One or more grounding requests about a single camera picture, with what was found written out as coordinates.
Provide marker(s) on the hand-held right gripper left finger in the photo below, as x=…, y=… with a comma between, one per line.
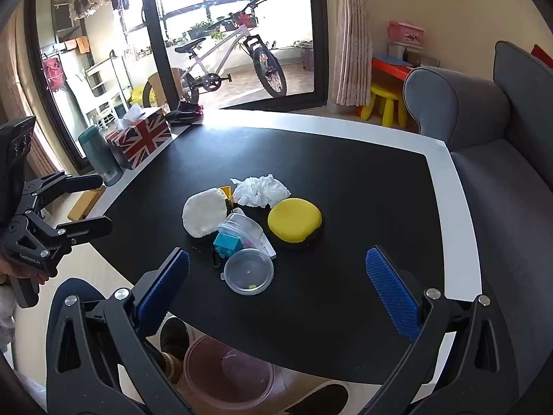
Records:
x=164, y=289

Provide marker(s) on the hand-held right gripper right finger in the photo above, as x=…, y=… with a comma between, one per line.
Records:
x=393, y=294

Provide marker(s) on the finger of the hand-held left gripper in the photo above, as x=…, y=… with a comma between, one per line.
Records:
x=82, y=183
x=93, y=227

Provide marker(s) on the teal toy block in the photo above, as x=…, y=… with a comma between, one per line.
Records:
x=227, y=244

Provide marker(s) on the white round pouch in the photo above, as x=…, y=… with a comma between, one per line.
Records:
x=203, y=214

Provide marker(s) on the clear round plastic lid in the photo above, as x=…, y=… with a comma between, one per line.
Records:
x=248, y=272

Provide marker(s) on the clear plastic container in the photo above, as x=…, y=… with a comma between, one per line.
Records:
x=244, y=224

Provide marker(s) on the pink translucent bin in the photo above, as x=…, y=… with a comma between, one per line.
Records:
x=224, y=380

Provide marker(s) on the white stick device orange label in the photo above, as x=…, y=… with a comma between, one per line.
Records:
x=268, y=248

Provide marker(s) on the person's left forearm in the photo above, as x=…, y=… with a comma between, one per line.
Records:
x=6, y=315

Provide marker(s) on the person's left hand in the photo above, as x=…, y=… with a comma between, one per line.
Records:
x=8, y=268

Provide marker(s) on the wooden box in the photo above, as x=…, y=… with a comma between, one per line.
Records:
x=84, y=205

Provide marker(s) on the green thermos bottle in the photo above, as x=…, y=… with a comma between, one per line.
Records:
x=99, y=155

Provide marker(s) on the dark shoe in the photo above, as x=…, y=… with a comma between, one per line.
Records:
x=173, y=333

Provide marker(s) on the small black clip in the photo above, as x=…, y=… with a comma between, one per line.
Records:
x=216, y=260

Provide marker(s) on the person's leg in blue pants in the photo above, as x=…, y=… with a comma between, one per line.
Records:
x=82, y=287

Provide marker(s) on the flag print tissue box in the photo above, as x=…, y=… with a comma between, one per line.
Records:
x=142, y=138

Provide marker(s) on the black table mat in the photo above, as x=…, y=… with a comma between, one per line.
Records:
x=345, y=224

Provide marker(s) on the red hanging bag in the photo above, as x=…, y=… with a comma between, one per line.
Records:
x=54, y=73

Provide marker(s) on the white shelf rack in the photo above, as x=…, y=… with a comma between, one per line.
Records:
x=106, y=90

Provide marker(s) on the small yellow block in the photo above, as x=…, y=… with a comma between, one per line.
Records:
x=227, y=192

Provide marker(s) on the black red-trimmed pouch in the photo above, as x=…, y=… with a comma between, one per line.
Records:
x=183, y=114

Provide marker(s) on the yellow round zip case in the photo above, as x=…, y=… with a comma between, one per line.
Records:
x=293, y=220

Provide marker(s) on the crumpled white tissue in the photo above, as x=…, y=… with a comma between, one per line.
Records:
x=259, y=190

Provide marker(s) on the grey sofa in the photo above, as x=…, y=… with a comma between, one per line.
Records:
x=497, y=181

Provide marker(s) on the silver bicycle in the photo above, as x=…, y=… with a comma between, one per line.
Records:
x=190, y=45

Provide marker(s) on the potted plants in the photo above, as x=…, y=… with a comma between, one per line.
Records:
x=203, y=30

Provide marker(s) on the yellow plastic stool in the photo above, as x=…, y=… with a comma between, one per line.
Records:
x=384, y=93

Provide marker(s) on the red children's table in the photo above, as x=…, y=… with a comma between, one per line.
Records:
x=389, y=69

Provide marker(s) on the purple balcony bin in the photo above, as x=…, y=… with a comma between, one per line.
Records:
x=307, y=56

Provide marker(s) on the pink patterned curtain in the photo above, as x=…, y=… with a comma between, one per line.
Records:
x=352, y=43

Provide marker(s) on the pink plastic basket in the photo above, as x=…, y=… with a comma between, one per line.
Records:
x=406, y=34

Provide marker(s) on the red pillow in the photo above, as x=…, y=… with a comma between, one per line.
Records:
x=542, y=56

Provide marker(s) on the black door frame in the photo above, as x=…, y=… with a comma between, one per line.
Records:
x=155, y=30

